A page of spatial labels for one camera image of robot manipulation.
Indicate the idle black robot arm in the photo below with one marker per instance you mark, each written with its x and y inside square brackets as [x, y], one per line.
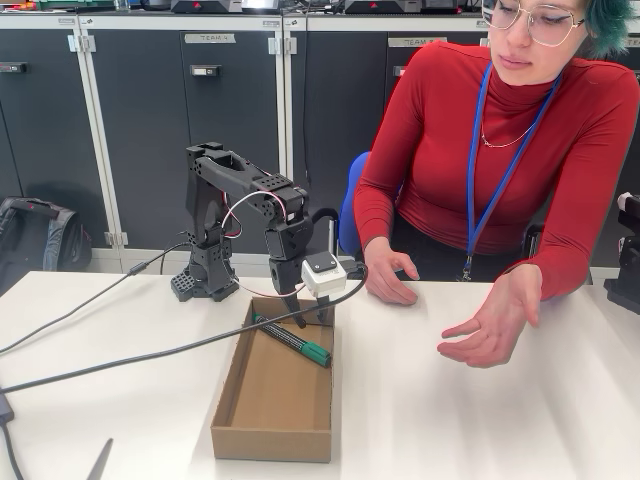
[627, 290]

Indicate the person's left hand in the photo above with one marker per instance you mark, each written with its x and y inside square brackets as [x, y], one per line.
[500, 327]

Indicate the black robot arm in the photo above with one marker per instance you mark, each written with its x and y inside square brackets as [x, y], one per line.
[200, 200]

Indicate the grey device on cabinet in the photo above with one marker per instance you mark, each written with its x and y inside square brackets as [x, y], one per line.
[260, 4]

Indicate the person's right forearm red sleeve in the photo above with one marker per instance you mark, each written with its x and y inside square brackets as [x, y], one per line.
[369, 225]

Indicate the grey tape label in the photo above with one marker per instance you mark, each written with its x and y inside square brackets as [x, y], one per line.
[634, 43]

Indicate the black case red triangle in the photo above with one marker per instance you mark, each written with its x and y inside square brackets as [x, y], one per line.
[375, 6]
[205, 6]

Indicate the person's left forearm red sleeve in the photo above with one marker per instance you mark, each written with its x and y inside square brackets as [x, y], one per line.
[565, 280]

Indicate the TEAM 5 tape label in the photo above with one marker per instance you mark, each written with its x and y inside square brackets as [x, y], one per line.
[415, 42]

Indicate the green box on cabinet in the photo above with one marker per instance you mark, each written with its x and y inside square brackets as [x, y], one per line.
[75, 4]

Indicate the black backpack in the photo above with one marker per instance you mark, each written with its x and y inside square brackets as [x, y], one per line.
[45, 240]

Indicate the TEAM 4 tape label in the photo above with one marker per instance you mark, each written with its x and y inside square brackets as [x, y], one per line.
[210, 38]

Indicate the person's right hand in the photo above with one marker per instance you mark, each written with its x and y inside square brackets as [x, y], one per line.
[384, 270]

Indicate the open cardboard box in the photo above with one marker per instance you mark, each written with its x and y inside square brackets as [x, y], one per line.
[280, 400]

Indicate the person in red sweater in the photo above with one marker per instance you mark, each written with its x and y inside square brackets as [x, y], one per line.
[435, 165]

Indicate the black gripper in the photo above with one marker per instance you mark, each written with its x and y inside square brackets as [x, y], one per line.
[283, 276]

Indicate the white camera box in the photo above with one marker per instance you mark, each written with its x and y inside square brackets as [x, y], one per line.
[325, 277]

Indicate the green capped permanent marker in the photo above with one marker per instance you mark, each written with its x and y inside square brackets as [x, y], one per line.
[291, 340]

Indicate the grey pointed metal piece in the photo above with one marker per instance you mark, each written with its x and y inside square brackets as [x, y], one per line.
[100, 462]

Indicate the blue office chair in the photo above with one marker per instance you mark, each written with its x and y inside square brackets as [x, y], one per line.
[350, 200]

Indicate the dark grey cabinet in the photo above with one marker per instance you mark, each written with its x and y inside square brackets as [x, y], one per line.
[150, 100]
[325, 100]
[40, 125]
[634, 170]

